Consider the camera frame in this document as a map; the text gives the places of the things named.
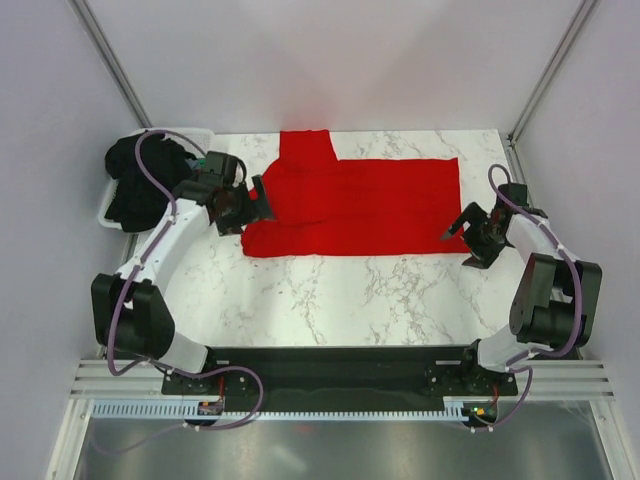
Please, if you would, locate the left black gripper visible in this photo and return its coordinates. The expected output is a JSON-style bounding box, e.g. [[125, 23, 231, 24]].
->
[[216, 176, 275, 237]]

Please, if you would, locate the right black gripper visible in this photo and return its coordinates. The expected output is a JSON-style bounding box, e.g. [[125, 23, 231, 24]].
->
[[441, 202, 508, 270]]

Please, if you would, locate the red t shirt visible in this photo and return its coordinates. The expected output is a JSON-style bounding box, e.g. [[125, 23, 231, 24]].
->
[[241, 130, 468, 258]]

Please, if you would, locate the white plastic basket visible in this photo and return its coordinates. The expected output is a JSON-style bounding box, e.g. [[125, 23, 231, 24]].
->
[[97, 127, 214, 233]]

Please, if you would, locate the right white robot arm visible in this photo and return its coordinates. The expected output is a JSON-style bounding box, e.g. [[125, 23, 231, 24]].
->
[[441, 183, 602, 394]]

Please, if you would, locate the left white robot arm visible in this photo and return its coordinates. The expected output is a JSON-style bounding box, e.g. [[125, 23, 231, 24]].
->
[[91, 152, 274, 393]]

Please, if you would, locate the black t shirt pile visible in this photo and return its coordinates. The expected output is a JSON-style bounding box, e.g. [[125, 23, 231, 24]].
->
[[104, 134, 198, 233]]

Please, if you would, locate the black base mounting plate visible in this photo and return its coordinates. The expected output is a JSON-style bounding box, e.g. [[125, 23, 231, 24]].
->
[[162, 344, 518, 411]]

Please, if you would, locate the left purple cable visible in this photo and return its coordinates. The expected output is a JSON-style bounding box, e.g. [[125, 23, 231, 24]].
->
[[107, 129, 266, 454]]

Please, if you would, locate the white slotted cable duct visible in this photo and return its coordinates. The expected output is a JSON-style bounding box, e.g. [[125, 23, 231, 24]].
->
[[91, 398, 497, 422]]

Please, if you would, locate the left aluminium frame post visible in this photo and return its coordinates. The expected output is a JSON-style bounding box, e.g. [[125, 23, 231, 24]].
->
[[69, 0, 153, 128]]

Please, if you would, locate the aluminium frame post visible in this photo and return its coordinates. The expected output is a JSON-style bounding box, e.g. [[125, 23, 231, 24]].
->
[[502, 0, 600, 149], [69, 0, 153, 128]]

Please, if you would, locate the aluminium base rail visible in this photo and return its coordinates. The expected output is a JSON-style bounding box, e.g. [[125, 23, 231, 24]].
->
[[71, 359, 614, 401]]

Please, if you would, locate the right aluminium frame post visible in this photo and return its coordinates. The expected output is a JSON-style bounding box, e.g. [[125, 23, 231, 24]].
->
[[502, 0, 600, 149]]

